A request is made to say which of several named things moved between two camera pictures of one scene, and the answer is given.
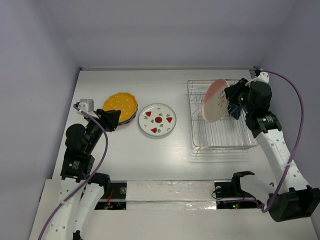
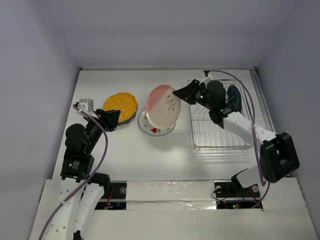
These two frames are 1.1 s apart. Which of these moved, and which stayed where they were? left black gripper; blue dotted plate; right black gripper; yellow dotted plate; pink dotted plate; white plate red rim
Moved: right black gripper; white plate red rim
Stayed: yellow dotted plate; left black gripper; blue dotted plate; pink dotted plate
